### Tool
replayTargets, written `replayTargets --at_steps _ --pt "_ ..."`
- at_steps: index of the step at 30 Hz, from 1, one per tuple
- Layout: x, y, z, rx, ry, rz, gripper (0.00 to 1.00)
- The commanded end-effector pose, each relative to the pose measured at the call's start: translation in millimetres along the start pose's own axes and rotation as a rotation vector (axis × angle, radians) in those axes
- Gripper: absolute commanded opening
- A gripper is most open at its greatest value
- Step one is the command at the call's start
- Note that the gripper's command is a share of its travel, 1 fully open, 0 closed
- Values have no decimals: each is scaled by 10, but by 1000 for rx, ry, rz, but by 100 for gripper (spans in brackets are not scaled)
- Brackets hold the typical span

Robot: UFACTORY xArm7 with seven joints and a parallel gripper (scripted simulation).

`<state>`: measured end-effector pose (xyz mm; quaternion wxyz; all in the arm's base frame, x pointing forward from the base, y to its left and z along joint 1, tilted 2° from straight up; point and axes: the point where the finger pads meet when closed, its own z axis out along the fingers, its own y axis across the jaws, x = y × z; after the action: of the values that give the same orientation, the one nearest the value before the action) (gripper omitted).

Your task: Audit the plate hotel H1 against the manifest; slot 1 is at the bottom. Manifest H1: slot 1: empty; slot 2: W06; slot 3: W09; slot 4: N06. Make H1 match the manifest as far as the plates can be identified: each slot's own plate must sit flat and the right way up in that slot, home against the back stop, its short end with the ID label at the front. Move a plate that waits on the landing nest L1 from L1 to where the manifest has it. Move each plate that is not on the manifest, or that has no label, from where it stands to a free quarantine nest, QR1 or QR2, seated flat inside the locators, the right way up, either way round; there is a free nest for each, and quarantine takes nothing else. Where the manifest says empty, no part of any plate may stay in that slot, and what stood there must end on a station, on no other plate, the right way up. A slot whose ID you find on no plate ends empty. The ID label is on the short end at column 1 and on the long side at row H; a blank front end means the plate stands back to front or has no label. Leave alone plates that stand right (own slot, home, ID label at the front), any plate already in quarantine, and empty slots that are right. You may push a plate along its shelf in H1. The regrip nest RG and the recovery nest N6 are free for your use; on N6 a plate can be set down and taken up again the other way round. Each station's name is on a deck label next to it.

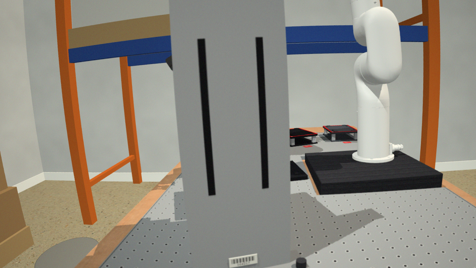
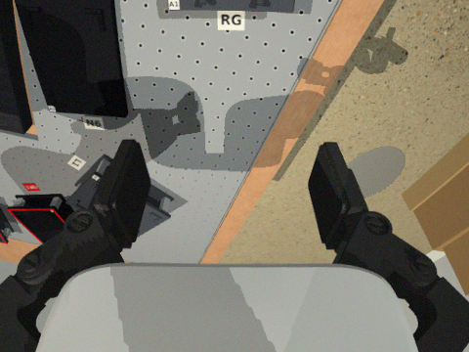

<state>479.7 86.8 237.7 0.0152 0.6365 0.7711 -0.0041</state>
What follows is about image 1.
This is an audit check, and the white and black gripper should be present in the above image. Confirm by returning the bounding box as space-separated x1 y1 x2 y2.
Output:
165 55 173 71

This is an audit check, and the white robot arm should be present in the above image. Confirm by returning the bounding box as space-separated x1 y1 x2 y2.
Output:
350 0 403 163

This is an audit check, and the dark grey cylinder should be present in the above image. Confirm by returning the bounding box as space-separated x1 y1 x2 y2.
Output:
296 257 306 268

